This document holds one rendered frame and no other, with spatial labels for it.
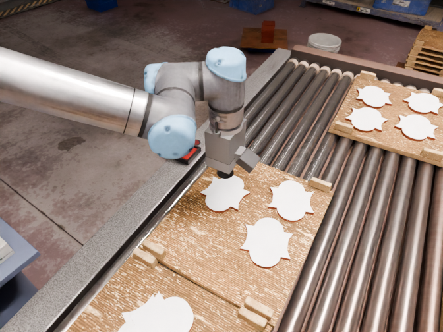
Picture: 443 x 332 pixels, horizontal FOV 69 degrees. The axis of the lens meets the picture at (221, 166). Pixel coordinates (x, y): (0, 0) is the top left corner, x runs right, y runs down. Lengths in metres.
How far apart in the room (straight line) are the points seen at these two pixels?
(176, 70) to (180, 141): 0.17
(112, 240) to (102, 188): 1.44
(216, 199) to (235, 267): 0.20
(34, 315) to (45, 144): 2.08
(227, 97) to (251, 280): 0.40
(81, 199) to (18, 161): 0.67
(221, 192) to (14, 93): 0.54
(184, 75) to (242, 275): 0.44
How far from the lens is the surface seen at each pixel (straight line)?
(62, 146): 2.73
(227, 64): 0.61
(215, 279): 0.75
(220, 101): 0.65
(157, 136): 0.51
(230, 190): 0.88
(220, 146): 0.71
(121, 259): 0.83
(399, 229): 0.95
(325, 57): 1.58
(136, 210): 0.91
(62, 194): 2.35
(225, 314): 0.72
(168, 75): 0.62
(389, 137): 1.19
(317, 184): 0.92
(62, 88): 0.52
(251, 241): 0.79
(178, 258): 0.78
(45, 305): 0.84
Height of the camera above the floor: 1.61
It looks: 45 degrees down
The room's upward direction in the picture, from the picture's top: straight up
